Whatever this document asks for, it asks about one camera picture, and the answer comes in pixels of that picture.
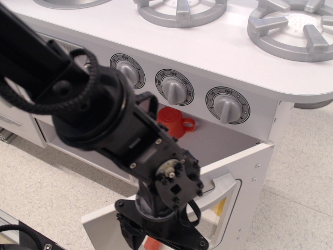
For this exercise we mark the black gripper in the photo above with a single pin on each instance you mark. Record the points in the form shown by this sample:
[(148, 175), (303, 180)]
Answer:
[(175, 230)]

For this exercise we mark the white oven door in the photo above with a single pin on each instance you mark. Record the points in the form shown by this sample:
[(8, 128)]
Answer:
[(226, 192)]

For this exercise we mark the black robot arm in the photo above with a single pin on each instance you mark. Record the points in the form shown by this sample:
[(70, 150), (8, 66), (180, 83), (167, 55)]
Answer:
[(94, 108)]

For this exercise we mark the red cylinder on floor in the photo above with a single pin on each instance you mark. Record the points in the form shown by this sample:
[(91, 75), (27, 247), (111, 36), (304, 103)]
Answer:
[(152, 244)]

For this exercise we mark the red toy cup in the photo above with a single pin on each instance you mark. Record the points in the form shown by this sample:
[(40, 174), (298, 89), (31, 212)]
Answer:
[(175, 122)]

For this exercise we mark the grey middle control knob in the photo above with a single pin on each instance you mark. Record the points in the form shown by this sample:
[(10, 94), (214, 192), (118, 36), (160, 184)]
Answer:
[(174, 87)]

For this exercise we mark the grey control knob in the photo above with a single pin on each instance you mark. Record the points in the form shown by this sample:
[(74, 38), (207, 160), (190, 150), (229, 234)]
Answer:
[(174, 87), (227, 105), (130, 68)]

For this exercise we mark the white left cabinet door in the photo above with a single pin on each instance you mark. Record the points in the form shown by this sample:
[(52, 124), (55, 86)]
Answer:
[(21, 123)]

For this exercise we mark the grey right control knob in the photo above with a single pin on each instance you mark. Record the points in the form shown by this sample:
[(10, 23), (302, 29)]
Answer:
[(227, 105)]

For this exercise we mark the grey left control knob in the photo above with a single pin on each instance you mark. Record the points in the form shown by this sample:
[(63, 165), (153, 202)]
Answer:
[(130, 68)]

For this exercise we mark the white toy kitchen unit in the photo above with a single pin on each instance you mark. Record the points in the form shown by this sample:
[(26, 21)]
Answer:
[(216, 54)]

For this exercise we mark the silver vent grille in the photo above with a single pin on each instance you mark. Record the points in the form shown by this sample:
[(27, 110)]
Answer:
[(66, 47)]

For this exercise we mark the silver middle stove burner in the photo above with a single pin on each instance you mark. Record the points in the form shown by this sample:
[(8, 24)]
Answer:
[(181, 14)]

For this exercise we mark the silver stove burner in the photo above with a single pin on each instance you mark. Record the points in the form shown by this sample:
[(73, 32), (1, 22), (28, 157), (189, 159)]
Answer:
[(181, 14), (293, 30)]

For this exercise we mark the silver right stove burner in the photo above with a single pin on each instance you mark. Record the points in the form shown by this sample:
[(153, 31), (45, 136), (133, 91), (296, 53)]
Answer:
[(293, 30)]

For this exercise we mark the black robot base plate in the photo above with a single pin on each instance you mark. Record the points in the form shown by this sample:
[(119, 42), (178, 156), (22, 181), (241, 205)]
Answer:
[(28, 238)]

